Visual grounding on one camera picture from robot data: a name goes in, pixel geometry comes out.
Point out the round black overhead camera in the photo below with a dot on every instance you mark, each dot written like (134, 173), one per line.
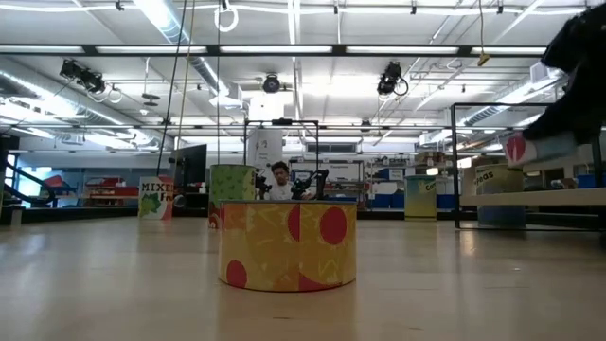
(271, 84)

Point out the person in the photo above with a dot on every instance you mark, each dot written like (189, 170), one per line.
(281, 189)

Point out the white pillar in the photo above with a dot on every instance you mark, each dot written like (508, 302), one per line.
(265, 147)

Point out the silver ventilation duct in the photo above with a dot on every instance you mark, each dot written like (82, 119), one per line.
(170, 26)

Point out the small grey post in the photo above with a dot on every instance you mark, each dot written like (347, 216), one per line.
(16, 216)

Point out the black monitor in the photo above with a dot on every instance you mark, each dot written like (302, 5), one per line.
(191, 166)

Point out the black metal shelf frame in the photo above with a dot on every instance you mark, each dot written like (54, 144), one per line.
(455, 166)

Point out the green leaf-pattern can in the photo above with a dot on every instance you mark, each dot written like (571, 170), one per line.
(232, 182)

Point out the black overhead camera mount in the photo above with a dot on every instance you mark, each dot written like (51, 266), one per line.
(390, 78)
(83, 76)

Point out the black background robot arm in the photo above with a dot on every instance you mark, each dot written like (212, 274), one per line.
(310, 184)
(261, 185)

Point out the mixed fruit label can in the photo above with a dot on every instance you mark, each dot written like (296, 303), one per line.
(154, 199)

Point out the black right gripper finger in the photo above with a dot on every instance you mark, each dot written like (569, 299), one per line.
(573, 120)

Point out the blue storage bin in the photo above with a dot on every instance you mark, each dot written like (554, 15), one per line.
(397, 201)
(445, 201)
(381, 202)

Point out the black background rig frame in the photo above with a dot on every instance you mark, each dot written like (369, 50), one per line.
(281, 121)

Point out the light wooden shelf board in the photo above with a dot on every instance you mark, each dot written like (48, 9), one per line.
(544, 197)

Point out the red tool cart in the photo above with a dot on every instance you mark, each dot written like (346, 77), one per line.
(111, 191)

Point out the wide yellow red-dotted can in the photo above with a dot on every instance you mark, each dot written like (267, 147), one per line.
(284, 246)

